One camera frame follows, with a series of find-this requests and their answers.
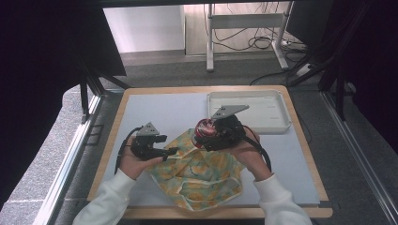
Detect person's right hand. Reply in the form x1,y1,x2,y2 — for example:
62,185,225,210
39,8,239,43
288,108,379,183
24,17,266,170
219,126,273,183

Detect green yellow patterned cloth bag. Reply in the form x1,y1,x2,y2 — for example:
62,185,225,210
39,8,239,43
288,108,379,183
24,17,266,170
145,127,247,213

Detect white power strip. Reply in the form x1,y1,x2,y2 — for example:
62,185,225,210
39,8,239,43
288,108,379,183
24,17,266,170
295,63,314,78

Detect aluminium rail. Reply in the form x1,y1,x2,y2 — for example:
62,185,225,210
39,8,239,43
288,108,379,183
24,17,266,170
32,89,105,225
320,90,398,225

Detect person's left hand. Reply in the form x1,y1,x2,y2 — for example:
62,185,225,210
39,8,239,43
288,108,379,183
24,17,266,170
119,136,164,181

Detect grey table mat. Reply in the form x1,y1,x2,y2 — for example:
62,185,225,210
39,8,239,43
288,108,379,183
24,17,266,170
101,92,321,208

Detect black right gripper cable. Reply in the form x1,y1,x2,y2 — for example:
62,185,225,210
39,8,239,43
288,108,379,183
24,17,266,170
239,124,273,173

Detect white panel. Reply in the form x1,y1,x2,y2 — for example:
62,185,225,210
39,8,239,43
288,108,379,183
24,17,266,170
102,5,186,54

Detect red can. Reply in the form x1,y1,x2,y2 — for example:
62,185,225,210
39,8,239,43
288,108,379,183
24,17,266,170
191,117,220,148

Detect dark floor plate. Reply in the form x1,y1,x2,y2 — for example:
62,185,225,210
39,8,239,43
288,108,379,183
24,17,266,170
86,124,105,146

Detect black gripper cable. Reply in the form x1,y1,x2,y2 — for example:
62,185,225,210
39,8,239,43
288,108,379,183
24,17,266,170
114,126,144,175
239,124,273,173

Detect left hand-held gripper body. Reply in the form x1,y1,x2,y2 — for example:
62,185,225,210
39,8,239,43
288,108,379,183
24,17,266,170
130,122,167,162

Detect white metal desk frame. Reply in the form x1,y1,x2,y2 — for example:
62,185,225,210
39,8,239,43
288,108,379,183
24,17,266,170
205,2,291,73

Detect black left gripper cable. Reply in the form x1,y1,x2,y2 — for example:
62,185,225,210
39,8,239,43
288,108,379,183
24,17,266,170
114,126,144,175

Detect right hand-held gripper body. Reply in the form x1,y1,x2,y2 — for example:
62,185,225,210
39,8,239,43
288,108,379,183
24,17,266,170
203,104,251,152

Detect tangle of black floor cables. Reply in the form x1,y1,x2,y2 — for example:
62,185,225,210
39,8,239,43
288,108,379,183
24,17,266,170
211,2,306,53

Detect white plastic tray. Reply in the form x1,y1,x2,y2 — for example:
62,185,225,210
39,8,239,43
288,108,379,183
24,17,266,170
207,89,293,136

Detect black metal stand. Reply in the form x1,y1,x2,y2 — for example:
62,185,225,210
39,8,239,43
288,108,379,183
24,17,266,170
77,60,131,125
286,0,350,122

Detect dark curtain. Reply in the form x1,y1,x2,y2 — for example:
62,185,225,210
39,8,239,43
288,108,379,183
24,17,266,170
0,0,128,211
322,0,398,155

